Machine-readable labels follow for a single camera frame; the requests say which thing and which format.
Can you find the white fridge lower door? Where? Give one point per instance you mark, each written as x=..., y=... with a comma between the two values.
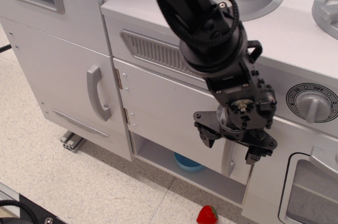
x=56, y=71

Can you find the silver toy faucet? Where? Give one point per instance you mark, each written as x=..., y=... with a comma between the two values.
x=324, y=13

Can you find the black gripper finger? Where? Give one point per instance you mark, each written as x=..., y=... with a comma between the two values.
x=208, y=133
x=254, y=154

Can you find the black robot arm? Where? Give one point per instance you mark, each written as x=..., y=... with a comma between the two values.
x=214, y=45

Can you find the white toy kitchen body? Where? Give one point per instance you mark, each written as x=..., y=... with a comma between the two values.
x=96, y=185

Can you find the silver oven door handle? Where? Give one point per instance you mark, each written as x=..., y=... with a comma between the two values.
x=324, y=160

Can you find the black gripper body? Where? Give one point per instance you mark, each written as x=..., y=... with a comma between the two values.
x=246, y=105

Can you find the grey timer knob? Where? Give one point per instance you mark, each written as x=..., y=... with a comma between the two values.
x=312, y=102

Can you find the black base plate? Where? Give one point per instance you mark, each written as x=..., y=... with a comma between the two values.
x=23, y=210

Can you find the blue bowl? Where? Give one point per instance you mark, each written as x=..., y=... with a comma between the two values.
x=187, y=164

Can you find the oven door with window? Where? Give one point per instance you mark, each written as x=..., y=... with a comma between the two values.
x=309, y=195

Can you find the white cabinet door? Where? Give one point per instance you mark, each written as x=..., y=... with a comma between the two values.
x=161, y=110

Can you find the grey vent panel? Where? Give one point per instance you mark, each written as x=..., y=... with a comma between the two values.
x=155, y=52

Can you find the aluminium extrusion bar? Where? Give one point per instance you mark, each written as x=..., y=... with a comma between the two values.
x=72, y=142

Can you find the red toy strawberry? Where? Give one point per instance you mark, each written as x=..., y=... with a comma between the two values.
x=207, y=215

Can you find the silver cabinet door handle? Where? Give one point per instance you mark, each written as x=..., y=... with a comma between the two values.
x=233, y=163

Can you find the silver fridge door handle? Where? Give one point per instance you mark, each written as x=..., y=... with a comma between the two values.
x=93, y=77

